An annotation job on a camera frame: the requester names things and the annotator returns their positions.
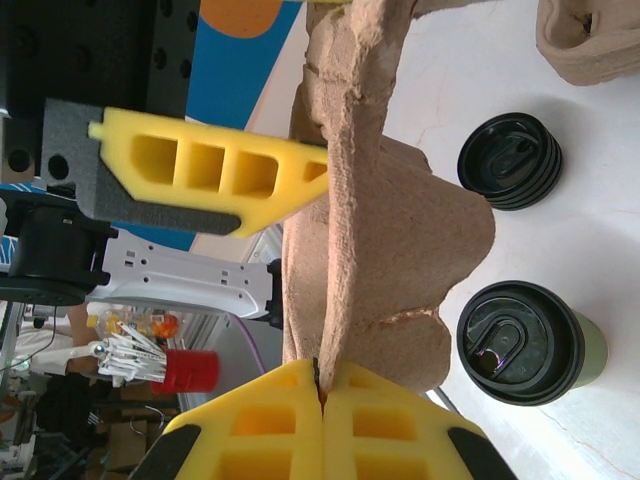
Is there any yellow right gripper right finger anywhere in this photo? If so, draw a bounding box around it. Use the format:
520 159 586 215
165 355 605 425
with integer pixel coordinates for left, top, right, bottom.
322 359 521 480

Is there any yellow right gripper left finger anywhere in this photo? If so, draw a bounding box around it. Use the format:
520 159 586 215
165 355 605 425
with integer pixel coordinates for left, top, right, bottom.
132 359 324 480

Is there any black plastic cup lid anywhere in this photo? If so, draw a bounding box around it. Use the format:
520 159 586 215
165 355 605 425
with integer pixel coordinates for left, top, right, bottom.
455 279 584 406

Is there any green paper coffee cup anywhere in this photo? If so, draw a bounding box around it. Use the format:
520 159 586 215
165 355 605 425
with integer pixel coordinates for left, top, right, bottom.
544 307 610 399

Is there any red cup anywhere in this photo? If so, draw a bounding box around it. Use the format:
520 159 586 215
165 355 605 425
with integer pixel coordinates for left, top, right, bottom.
149 349 221 396

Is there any orange drink bottle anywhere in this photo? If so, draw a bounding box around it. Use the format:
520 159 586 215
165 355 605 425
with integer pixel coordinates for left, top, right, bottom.
87 307 181 342

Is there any white wrapped straw bundle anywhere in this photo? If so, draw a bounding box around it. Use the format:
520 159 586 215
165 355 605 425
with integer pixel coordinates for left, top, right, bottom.
97 327 167 389

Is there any black cup lid stack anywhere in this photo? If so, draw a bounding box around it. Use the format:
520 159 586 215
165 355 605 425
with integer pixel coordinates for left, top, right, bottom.
457 112 565 211

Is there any brown pulp cup carrier stack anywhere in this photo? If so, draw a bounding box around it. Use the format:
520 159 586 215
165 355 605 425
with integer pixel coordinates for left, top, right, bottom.
534 0 640 87

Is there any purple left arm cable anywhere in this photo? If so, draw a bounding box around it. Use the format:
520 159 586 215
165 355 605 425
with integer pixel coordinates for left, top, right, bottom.
233 313 267 372

